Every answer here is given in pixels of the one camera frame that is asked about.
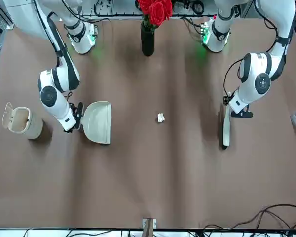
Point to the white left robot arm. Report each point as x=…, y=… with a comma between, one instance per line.
x=256, y=74

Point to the red rose bouquet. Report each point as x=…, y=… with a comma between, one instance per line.
x=156, y=10

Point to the white paper ball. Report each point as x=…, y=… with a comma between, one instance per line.
x=160, y=117

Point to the small beige lidded bin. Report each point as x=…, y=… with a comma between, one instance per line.
x=24, y=123

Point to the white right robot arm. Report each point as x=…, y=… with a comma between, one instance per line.
x=53, y=103

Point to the grey-green plastic dustpan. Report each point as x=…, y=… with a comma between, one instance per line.
x=98, y=121

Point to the aluminium profile post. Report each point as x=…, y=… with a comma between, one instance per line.
x=149, y=225

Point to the beige hand brush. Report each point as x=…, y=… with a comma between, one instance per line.
x=227, y=130

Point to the black vase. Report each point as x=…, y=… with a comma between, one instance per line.
x=148, y=42

